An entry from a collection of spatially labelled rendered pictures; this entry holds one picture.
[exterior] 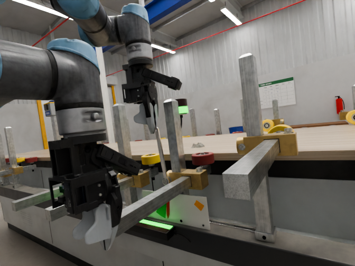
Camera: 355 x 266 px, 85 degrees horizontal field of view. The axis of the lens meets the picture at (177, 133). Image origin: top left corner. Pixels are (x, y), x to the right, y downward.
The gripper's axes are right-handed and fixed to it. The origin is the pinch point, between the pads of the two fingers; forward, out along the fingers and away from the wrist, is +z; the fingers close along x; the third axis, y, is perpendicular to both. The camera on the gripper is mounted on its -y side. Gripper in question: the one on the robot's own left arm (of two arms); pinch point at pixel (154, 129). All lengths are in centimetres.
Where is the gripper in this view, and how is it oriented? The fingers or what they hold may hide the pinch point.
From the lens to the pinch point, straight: 58.6
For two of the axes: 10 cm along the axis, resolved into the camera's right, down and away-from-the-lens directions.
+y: -9.7, 0.9, 2.3
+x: -2.2, 0.7, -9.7
